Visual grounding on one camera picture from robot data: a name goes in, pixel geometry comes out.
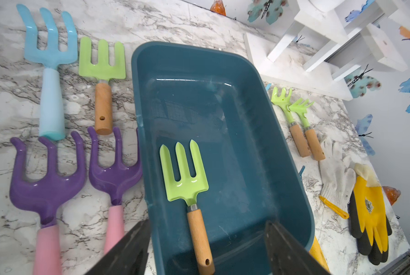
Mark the teal rake yellow handle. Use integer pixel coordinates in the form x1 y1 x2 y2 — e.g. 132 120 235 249
297 165 330 272

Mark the light blue fork rake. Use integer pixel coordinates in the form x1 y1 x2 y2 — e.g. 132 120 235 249
16 4 78 141

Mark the white knit glove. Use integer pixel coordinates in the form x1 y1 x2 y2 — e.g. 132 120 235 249
319 135 356 219

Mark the purple fork pink handle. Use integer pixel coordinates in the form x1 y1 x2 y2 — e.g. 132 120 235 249
9 131 87 275

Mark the yellow black work glove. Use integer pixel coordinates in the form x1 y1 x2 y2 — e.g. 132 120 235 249
349 163 392 265

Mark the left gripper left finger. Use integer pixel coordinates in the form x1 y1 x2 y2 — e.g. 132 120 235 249
87 220 151 275

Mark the purple rake pink handle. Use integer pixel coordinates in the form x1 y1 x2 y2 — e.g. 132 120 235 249
88 127 143 254

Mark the white tiered plant stand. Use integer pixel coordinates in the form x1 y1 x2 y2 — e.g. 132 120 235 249
244 1 410 101

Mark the teal plastic storage box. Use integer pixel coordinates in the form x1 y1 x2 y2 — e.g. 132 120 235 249
131 41 314 275

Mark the green rake wooden handle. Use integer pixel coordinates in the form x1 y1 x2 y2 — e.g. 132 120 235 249
271 87 311 158
289 98 326 161

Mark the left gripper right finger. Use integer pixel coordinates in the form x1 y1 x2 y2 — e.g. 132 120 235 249
264 221 329 275

